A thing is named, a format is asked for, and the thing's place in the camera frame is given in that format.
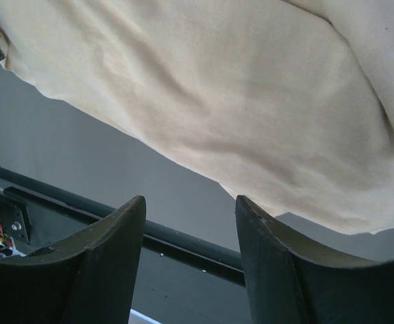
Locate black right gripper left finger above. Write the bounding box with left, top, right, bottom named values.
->
left=0, top=196, right=146, bottom=323

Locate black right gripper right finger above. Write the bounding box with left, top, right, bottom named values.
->
left=235, top=196, right=394, bottom=323

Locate beige t shirt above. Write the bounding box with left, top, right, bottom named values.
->
left=0, top=1, right=394, bottom=235

